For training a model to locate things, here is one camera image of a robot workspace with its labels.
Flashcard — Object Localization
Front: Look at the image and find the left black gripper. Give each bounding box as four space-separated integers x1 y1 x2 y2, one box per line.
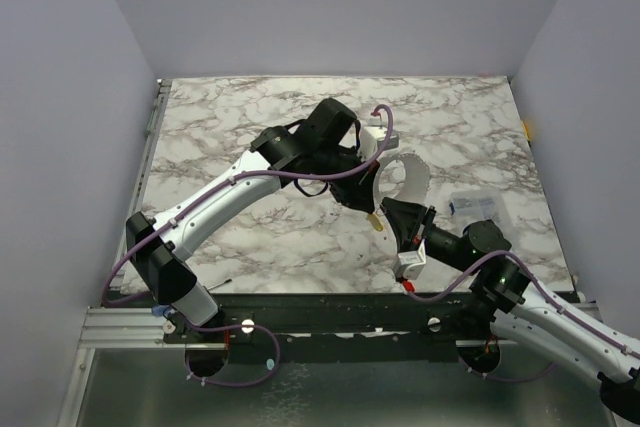
313 145 381 214

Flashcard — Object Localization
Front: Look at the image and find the key with yellow tag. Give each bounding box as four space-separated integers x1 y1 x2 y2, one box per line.
366 213 385 232

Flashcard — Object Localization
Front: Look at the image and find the metal keyring with keys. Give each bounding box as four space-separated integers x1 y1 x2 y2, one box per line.
374 152 431 203

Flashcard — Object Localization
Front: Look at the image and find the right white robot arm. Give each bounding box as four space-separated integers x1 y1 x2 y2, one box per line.
381 198 639 423

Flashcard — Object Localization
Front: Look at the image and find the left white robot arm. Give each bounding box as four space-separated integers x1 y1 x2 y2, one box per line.
125 98 393 342

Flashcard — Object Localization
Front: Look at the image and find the clear plastic box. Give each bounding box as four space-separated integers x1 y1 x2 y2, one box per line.
449 189 508 224

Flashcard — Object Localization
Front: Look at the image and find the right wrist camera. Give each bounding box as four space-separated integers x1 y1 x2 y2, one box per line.
392 241 427 282

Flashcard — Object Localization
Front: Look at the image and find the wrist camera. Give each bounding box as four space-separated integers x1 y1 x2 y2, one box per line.
392 241 427 282
357 124 400 160

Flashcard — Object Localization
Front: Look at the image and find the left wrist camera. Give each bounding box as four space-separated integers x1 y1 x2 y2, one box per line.
357 124 400 160

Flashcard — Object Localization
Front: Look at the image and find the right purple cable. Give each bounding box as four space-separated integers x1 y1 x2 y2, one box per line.
402 250 640 384

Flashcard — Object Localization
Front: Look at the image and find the purple cable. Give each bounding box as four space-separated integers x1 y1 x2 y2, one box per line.
102 104 395 388
402 250 640 384

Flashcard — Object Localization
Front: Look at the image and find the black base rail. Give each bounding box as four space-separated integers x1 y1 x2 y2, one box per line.
155 294 501 371

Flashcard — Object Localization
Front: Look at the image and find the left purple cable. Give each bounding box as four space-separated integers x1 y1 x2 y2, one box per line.
102 104 395 388

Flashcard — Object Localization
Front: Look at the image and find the aluminium extrusion rail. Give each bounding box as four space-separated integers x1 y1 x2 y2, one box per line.
79 308 165 349

